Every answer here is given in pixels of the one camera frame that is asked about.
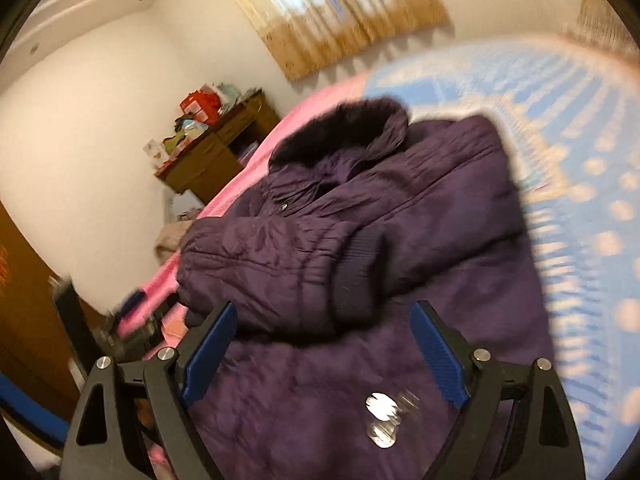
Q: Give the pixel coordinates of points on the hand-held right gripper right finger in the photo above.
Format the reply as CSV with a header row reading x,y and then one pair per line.
x,y
437,352

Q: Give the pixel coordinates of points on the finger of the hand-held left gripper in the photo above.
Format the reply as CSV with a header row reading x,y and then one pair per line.
x,y
132,302

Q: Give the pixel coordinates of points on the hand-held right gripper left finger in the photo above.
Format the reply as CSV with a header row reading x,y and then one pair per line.
x,y
212,347

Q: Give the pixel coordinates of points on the purple padded jacket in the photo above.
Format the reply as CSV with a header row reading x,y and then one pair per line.
x,y
400,200

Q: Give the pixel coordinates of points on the beige cloth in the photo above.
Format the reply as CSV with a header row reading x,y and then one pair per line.
x,y
170,242

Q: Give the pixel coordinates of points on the brown wooden door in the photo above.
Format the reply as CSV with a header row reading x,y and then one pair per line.
x,y
30,320

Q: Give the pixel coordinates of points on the white bag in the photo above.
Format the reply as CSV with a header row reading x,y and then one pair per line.
x,y
187,207

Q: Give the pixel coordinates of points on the blue object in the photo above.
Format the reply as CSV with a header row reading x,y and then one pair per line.
x,y
30,405

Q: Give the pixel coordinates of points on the white printed card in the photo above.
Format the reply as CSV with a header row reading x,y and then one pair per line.
x,y
154,152

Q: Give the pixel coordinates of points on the brown wooden desk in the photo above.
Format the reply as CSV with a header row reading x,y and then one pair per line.
x,y
210,165

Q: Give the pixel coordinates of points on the teal packet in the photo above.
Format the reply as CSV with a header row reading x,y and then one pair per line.
x,y
192,127

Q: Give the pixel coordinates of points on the pink bed sheet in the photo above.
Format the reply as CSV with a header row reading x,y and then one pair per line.
x,y
265,155

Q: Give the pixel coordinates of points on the red gift box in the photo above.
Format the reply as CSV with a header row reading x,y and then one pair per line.
x,y
200,105

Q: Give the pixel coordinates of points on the blue polka dot blanket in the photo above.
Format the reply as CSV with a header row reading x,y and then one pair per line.
x,y
575,160

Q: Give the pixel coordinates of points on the beige patterned curtain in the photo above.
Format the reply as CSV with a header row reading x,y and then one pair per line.
x,y
325,15

